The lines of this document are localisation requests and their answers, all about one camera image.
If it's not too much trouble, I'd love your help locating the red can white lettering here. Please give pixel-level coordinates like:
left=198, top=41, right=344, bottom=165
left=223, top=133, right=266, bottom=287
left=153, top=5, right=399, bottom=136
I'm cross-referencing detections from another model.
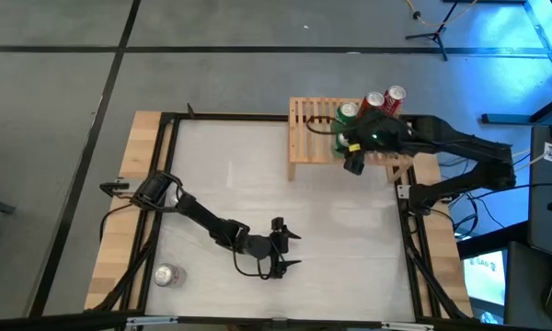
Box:
left=380, top=85, right=408, bottom=117

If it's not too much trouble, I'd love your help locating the wooden slatted shelf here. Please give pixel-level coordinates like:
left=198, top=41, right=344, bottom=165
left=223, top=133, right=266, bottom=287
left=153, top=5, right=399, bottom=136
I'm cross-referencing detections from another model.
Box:
left=287, top=96, right=418, bottom=185

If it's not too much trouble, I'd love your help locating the black base cable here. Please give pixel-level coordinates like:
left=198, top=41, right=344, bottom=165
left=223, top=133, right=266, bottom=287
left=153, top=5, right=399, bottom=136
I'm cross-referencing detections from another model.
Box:
left=98, top=201, right=142, bottom=244

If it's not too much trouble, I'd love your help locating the yellow cable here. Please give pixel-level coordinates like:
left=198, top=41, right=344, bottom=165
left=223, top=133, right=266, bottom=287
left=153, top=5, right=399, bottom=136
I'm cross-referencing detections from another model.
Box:
left=404, top=0, right=479, bottom=28

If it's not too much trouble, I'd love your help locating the computer monitor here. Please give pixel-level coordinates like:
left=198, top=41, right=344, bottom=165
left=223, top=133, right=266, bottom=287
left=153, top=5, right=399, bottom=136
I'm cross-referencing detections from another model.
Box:
left=462, top=247, right=510, bottom=324

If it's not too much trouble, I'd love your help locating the dark grey desk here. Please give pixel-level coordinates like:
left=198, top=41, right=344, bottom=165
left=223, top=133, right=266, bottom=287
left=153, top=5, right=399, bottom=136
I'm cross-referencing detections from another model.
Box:
left=527, top=123, right=552, bottom=259

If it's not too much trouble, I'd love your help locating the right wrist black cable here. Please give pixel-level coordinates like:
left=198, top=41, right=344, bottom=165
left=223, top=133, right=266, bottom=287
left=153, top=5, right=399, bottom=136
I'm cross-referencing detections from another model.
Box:
left=305, top=115, right=339, bottom=137

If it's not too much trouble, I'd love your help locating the black tripod stand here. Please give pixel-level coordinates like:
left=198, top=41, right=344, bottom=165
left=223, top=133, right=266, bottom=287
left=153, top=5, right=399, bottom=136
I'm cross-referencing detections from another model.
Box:
left=404, top=0, right=461, bottom=63

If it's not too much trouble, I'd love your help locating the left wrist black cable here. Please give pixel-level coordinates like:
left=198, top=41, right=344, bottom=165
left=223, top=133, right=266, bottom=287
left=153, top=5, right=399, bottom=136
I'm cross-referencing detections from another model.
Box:
left=231, top=247, right=277, bottom=280

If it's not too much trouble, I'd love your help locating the metal frame rail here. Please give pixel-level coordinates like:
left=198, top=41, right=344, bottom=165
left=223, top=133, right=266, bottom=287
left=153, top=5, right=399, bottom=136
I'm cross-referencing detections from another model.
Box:
left=523, top=0, right=552, bottom=91

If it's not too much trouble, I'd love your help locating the black computer case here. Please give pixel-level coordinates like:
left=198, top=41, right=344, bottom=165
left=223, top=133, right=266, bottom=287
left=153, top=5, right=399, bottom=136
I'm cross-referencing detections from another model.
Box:
left=504, top=241, right=552, bottom=330

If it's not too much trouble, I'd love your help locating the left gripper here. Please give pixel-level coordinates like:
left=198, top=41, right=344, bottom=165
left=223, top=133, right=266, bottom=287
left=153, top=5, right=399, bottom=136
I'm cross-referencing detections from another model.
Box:
left=245, top=217, right=303, bottom=280

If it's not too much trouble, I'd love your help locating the red can black lettering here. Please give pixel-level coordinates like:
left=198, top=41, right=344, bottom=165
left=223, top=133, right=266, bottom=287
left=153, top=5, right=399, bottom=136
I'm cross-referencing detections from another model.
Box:
left=357, top=90, right=386, bottom=120

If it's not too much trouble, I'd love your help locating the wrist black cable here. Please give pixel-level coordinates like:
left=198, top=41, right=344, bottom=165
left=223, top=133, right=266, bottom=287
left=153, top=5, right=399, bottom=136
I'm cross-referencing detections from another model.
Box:
left=231, top=247, right=277, bottom=280
left=305, top=115, right=339, bottom=137

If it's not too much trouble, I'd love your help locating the black table frame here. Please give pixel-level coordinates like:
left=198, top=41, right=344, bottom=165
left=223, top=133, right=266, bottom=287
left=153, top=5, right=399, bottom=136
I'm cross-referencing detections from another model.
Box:
left=85, top=109, right=477, bottom=331

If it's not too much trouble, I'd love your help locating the silver frame bracket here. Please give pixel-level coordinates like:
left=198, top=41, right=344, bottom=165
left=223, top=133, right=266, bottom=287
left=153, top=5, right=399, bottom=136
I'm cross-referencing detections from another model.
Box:
left=380, top=321, right=436, bottom=331
left=125, top=315, right=179, bottom=328

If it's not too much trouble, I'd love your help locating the black stand base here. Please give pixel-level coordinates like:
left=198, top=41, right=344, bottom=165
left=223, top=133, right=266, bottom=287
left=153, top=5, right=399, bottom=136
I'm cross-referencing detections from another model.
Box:
left=481, top=89, right=552, bottom=126

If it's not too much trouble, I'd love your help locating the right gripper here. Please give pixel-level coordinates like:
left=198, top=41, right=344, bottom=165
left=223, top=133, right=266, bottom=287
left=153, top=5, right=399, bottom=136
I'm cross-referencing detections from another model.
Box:
left=343, top=112, right=415, bottom=177

